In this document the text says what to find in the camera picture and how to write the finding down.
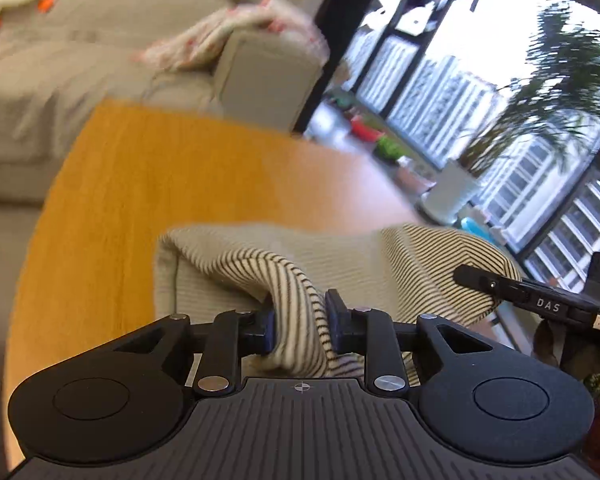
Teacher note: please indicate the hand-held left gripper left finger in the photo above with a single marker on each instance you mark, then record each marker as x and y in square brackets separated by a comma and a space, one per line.
[267, 332]

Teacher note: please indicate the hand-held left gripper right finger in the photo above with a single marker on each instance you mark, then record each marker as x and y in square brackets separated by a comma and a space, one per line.
[332, 325]

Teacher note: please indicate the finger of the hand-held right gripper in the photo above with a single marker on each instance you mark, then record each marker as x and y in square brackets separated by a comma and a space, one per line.
[490, 285]

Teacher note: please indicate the striped knit garment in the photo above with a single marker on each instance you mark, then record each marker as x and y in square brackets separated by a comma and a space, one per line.
[370, 270]

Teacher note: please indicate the dark cloth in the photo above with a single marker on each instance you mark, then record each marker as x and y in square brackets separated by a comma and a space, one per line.
[575, 355]

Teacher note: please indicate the blue basin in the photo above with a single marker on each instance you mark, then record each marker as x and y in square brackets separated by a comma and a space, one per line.
[472, 224]

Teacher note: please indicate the white ribbed plant pot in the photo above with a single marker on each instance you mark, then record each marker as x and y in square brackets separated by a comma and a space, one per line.
[450, 192]

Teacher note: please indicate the pink basin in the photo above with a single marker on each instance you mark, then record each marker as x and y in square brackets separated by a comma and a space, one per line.
[412, 175]

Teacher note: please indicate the small green potted plant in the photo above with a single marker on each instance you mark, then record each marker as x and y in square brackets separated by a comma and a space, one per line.
[387, 149]

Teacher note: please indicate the red basin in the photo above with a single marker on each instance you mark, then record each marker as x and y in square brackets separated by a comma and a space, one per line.
[365, 131]

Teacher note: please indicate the large black-framed window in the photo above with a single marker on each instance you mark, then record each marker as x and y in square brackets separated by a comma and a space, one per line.
[455, 85]

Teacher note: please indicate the tall palm plant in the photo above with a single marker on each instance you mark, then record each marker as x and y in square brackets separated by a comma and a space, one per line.
[555, 85]

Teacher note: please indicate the pink floral blanket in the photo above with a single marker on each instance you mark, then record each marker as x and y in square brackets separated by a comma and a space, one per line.
[220, 30]

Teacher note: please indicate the grey covered sofa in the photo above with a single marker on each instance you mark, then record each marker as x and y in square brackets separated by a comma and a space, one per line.
[80, 60]

